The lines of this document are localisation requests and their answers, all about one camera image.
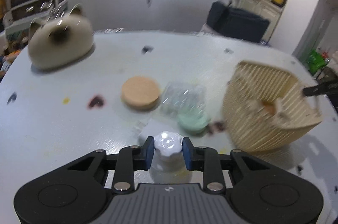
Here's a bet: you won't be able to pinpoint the green bag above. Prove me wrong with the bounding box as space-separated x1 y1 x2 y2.
307 49 329 76

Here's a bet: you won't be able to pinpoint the brown wooden lid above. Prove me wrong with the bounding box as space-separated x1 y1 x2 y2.
257 99 284 116

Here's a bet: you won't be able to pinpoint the small white jar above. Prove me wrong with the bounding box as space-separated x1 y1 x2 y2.
150 131 189 183

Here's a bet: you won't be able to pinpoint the cream plastic basket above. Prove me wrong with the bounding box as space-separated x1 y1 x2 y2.
222 60 323 153

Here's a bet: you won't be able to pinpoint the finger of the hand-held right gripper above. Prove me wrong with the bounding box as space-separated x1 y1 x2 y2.
302 81 338 97

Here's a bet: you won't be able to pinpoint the dark blue chair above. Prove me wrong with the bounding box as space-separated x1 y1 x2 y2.
206 1 270 43

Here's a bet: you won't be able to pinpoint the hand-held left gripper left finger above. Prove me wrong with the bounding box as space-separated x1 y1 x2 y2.
65 136 155 193

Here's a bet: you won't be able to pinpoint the white kitchen base cabinets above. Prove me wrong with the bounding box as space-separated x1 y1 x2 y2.
234 0 283 15

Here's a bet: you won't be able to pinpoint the pile of clutter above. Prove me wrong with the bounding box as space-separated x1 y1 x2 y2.
0 35 30 75

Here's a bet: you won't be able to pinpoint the light wooden lid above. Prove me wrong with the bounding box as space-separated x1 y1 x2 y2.
121 76 161 111

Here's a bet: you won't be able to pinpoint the cat-shaped ceramic jar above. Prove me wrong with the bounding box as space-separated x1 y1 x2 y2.
28 4 94 71

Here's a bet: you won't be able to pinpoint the mint green round case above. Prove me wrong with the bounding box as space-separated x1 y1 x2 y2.
177 110 212 136

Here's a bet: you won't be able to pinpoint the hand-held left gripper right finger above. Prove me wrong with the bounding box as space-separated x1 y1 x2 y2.
182 136 273 192

